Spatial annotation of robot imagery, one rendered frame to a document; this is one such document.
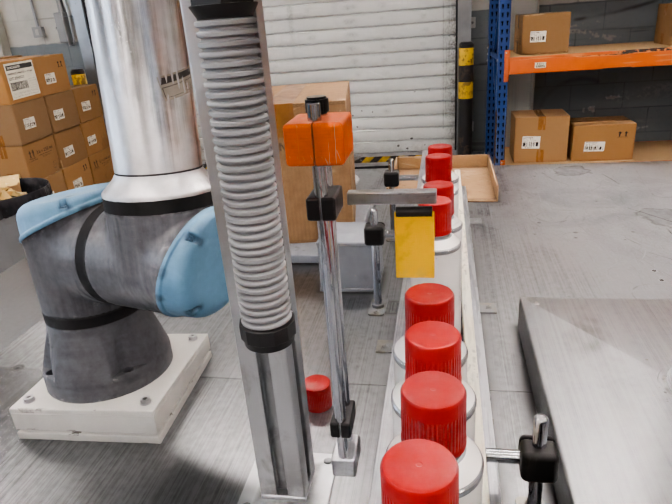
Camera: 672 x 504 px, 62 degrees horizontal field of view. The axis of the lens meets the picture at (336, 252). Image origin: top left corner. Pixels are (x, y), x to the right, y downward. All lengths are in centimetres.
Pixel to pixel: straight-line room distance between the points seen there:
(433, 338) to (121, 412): 44
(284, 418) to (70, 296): 29
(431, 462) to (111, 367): 50
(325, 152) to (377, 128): 444
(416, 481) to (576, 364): 47
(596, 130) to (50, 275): 396
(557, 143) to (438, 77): 110
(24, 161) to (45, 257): 346
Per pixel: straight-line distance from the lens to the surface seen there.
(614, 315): 81
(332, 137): 39
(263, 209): 31
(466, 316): 70
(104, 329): 69
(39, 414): 75
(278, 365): 49
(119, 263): 59
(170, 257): 54
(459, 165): 165
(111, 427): 71
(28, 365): 94
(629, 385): 68
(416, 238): 44
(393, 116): 481
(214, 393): 75
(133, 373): 71
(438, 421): 29
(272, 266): 32
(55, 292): 69
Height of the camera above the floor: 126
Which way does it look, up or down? 23 degrees down
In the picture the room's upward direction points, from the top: 5 degrees counter-clockwise
